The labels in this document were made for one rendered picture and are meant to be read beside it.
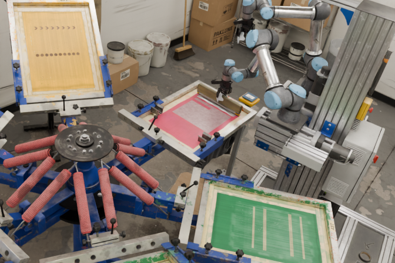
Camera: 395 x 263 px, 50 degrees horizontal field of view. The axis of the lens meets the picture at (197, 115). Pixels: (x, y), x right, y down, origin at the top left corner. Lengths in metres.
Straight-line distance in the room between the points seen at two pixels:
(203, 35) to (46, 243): 3.79
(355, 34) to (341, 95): 0.40
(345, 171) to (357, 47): 0.85
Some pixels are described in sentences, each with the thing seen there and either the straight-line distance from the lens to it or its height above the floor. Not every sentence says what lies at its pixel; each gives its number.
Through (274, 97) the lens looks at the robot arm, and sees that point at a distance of 2.61.
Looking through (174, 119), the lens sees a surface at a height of 0.96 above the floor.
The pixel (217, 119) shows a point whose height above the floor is 0.96.
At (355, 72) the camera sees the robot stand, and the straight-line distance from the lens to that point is 2.74.
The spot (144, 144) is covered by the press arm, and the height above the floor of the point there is 1.04.
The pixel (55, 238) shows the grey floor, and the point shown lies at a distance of 3.52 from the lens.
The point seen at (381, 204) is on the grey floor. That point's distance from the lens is 4.58.
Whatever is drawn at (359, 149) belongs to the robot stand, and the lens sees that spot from 2.92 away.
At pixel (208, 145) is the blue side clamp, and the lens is 2.84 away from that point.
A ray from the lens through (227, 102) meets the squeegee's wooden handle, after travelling 3.25.
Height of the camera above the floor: 2.78
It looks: 35 degrees down
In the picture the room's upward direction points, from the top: 11 degrees clockwise
